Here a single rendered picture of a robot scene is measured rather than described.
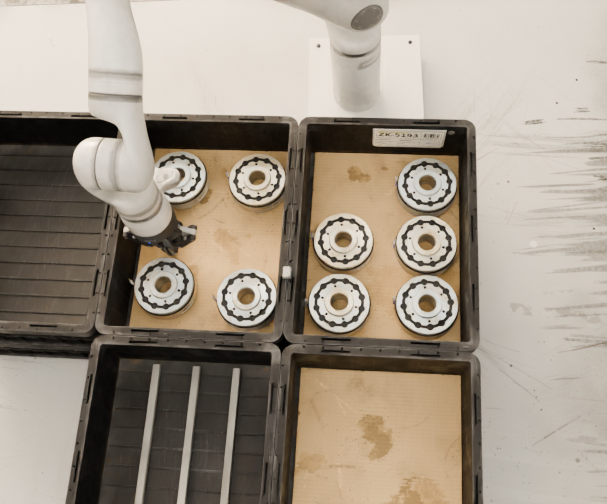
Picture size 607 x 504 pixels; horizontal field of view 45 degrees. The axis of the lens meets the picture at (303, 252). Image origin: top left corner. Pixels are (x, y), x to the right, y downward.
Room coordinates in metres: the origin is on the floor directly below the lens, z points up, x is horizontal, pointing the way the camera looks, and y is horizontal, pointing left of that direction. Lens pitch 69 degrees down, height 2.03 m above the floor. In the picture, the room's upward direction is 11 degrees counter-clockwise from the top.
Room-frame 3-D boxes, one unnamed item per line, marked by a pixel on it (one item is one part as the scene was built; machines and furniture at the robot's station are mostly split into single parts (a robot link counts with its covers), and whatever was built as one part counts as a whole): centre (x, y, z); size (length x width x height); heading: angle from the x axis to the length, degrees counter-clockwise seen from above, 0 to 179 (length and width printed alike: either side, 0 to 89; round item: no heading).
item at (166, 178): (0.52, 0.22, 1.03); 0.11 x 0.09 x 0.06; 166
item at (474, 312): (0.43, -0.14, 0.92); 0.40 x 0.30 x 0.02; 166
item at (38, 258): (0.58, 0.45, 0.87); 0.40 x 0.30 x 0.11; 166
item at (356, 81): (0.79, -0.17, 0.85); 0.09 x 0.09 x 0.17; 0
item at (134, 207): (0.51, 0.23, 1.13); 0.09 x 0.07 x 0.15; 72
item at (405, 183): (0.52, -0.24, 0.86); 0.10 x 0.10 x 0.01
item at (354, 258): (0.45, -0.07, 0.86); 0.10 x 0.10 x 0.01
